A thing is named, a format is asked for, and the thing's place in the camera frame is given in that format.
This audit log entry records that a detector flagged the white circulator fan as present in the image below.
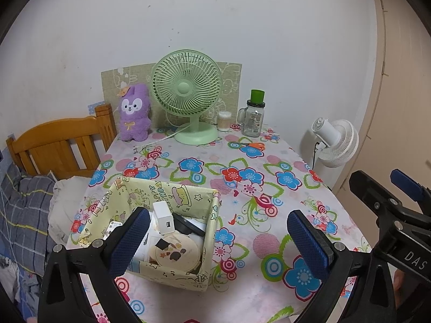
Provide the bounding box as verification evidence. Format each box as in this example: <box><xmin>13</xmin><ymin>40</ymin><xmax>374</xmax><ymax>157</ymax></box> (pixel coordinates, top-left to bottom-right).
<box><xmin>310</xmin><ymin>118</ymin><xmax>359</xmax><ymax>168</ymax></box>

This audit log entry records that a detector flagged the purple plush rabbit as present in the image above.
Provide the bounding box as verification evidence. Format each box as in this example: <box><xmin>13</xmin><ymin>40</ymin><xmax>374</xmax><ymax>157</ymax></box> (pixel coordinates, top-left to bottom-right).
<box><xmin>118</xmin><ymin>83</ymin><xmax>151</xmax><ymax>142</ymax></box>

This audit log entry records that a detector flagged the green desk fan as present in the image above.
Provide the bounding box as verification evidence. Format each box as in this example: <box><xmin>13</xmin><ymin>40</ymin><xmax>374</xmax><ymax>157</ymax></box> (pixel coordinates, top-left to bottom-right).
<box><xmin>151</xmin><ymin>50</ymin><xmax>223</xmax><ymax>145</ymax></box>

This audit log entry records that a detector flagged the round illustrated tin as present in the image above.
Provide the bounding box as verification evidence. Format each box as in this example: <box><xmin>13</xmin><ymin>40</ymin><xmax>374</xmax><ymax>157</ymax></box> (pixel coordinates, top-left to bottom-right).
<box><xmin>148</xmin><ymin>234</ymin><xmax>200</xmax><ymax>271</ymax></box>

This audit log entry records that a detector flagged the white fan cable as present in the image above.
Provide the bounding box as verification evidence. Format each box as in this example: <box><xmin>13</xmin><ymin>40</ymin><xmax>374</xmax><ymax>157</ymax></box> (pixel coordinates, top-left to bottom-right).
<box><xmin>133</xmin><ymin>123</ymin><xmax>189</xmax><ymax>150</ymax></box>

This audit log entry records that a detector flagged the grey plaid blanket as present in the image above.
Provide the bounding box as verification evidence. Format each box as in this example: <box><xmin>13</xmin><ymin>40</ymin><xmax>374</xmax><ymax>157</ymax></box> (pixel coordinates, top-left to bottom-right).
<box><xmin>0</xmin><ymin>163</ymin><xmax>58</xmax><ymax>276</ymax></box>

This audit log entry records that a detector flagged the large white charger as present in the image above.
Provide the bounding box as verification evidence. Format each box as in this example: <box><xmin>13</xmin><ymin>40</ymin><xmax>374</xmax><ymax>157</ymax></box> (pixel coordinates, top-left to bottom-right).
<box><xmin>131</xmin><ymin>227</ymin><xmax>159</xmax><ymax>270</ymax></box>

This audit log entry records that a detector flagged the glass jar with green lid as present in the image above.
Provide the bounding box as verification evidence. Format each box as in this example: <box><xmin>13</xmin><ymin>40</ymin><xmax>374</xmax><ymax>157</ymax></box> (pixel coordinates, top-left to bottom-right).
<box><xmin>237</xmin><ymin>89</ymin><xmax>266</xmax><ymax>138</ymax></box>

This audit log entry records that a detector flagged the blue patterned bedsheet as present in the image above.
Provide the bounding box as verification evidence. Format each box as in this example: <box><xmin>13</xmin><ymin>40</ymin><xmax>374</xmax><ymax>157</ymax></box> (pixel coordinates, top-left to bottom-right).
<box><xmin>0</xmin><ymin>252</ymin><xmax>44</xmax><ymax>323</ymax></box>

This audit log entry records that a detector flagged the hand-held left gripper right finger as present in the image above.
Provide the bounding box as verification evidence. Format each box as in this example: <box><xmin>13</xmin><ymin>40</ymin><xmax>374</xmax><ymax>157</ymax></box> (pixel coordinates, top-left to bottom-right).
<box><xmin>287</xmin><ymin>209</ymin><xmax>398</xmax><ymax>323</ymax></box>

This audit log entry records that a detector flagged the floral tablecloth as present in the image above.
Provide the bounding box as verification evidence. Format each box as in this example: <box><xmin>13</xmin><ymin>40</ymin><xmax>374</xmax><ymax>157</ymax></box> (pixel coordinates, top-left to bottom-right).
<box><xmin>65</xmin><ymin>126</ymin><xmax>374</xmax><ymax>323</ymax></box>

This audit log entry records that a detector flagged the cotton swab container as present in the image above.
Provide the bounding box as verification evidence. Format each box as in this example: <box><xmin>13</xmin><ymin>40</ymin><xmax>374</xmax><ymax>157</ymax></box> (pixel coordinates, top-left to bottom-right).
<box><xmin>217</xmin><ymin>110</ymin><xmax>232</xmax><ymax>132</ymax></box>

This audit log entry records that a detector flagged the wooden bed headboard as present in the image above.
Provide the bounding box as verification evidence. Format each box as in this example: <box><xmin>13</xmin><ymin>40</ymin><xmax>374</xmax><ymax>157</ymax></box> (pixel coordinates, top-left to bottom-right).
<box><xmin>6</xmin><ymin>104</ymin><xmax>118</xmax><ymax>180</ymax></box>

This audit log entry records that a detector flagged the blue patterned sheet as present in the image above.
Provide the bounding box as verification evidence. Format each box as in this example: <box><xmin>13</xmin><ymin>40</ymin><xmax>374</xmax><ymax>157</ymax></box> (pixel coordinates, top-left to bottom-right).
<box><xmin>87</xmin><ymin>100</ymin><xmax>106</xmax><ymax>115</ymax></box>

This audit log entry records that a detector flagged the small black device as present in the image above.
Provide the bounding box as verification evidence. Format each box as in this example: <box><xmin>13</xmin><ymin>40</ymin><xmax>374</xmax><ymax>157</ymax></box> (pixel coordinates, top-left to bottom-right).
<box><xmin>172</xmin><ymin>213</ymin><xmax>206</xmax><ymax>238</ymax></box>

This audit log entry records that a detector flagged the small white charger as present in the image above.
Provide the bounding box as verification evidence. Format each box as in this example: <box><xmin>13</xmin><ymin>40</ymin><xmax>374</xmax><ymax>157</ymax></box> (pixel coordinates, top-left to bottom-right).
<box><xmin>152</xmin><ymin>201</ymin><xmax>176</xmax><ymax>234</ymax></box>

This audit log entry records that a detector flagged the yellow fabric storage box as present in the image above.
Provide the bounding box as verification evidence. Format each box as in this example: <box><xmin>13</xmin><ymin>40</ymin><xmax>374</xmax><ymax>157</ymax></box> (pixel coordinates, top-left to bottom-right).
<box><xmin>78</xmin><ymin>176</ymin><xmax>222</xmax><ymax>292</ymax></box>

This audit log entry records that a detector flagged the white pillow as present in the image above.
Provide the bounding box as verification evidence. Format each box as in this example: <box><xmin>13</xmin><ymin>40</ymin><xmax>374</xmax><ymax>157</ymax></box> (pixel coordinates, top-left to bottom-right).
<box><xmin>47</xmin><ymin>177</ymin><xmax>93</xmax><ymax>246</ymax></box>

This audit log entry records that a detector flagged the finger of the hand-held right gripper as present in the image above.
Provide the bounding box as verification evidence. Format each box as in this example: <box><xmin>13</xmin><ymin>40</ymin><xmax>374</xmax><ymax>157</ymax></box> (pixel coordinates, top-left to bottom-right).
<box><xmin>348</xmin><ymin>170</ymin><xmax>421</xmax><ymax>233</ymax></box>
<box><xmin>391</xmin><ymin>169</ymin><xmax>431</xmax><ymax>216</ymax></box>

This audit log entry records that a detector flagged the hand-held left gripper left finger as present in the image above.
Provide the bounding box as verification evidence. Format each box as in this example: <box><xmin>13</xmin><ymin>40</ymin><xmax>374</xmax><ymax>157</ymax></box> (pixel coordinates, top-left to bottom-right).
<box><xmin>38</xmin><ymin>207</ymin><xmax>150</xmax><ymax>323</ymax></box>

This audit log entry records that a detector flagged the beige door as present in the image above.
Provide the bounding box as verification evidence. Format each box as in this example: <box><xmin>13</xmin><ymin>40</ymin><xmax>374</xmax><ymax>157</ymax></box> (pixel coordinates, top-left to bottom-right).
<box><xmin>332</xmin><ymin>0</ymin><xmax>431</xmax><ymax>216</ymax></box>

